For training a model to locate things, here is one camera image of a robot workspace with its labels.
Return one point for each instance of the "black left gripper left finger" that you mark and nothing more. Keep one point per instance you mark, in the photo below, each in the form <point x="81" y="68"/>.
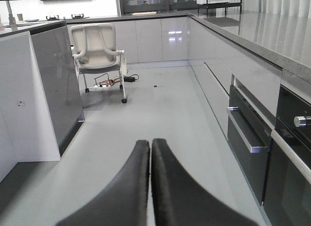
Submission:
<point x="123" y="202"/>

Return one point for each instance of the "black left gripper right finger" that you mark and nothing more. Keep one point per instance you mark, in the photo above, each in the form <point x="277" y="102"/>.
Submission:
<point x="179" y="200"/>

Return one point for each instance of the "black built-in oven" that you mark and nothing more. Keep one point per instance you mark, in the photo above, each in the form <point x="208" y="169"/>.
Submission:
<point x="254" y="165"/>

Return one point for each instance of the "black built-in appliance with knobs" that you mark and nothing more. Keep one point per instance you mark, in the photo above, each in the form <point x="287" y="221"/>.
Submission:
<point x="288" y="193"/>

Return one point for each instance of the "black power adapter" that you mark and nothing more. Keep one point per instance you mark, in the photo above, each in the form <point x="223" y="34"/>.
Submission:
<point x="131" y="78"/>

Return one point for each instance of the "grey kitchen island cabinet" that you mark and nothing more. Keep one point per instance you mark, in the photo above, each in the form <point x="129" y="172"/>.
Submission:
<point x="40" y="103"/>

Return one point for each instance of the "white office chair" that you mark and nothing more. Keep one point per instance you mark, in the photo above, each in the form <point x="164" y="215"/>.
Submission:
<point x="94" y="51"/>

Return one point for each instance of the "grey counter cabinet run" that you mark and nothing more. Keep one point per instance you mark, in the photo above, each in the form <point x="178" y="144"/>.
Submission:
<point x="184" y="101"/>

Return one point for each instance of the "black gas stove burners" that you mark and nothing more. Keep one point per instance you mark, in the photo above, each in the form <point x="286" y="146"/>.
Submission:
<point x="72" y="16"/>

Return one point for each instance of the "silver oven handle bar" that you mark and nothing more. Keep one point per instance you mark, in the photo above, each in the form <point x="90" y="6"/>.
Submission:
<point x="250" y="138"/>

